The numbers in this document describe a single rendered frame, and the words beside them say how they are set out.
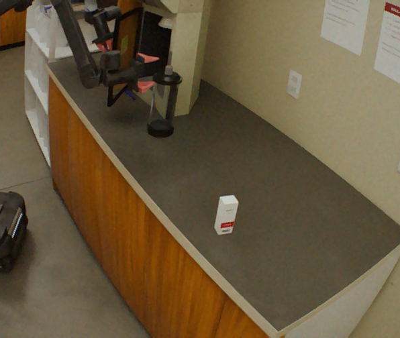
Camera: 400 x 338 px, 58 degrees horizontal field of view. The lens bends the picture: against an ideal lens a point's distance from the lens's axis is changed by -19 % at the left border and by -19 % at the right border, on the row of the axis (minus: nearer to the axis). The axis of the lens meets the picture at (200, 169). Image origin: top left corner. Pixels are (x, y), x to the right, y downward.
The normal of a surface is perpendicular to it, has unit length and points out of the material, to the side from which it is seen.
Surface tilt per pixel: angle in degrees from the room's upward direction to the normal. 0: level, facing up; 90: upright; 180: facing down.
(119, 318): 0
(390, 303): 90
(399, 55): 90
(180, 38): 90
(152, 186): 0
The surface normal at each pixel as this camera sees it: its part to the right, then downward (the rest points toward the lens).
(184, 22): 0.55, 0.51
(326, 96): -0.83, 0.22
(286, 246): 0.11, -0.84
